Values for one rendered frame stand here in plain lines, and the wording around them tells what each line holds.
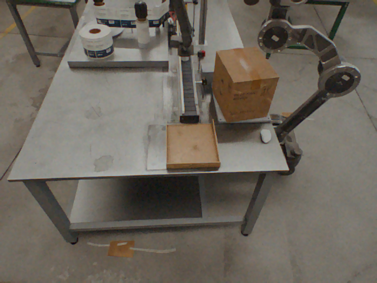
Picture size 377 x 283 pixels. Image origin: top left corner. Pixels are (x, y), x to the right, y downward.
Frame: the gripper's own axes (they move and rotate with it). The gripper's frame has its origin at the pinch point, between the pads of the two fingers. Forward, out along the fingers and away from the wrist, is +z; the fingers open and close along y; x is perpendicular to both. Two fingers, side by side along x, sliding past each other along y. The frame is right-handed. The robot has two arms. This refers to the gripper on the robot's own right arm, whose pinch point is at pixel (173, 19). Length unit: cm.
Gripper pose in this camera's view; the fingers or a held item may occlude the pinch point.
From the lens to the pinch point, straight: 217.6
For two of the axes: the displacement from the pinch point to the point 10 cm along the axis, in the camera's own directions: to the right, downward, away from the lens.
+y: 0.5, 7.3, -6.9
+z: -0.3, 6.9, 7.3
